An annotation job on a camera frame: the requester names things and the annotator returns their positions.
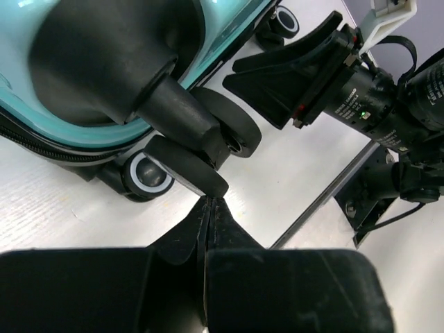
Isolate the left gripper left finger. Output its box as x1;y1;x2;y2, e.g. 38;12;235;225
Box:
1;198;210;332

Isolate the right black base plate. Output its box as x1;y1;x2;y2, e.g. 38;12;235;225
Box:
334;142;420;248

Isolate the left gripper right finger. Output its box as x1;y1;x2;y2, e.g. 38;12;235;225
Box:
206;199;393;332

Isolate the pink and teal suitcase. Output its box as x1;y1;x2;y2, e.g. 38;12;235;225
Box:
1;1;299;202

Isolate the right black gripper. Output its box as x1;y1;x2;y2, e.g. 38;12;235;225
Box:
223;10;409;149

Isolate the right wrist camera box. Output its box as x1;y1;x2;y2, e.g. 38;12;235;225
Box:
358;0;418;55

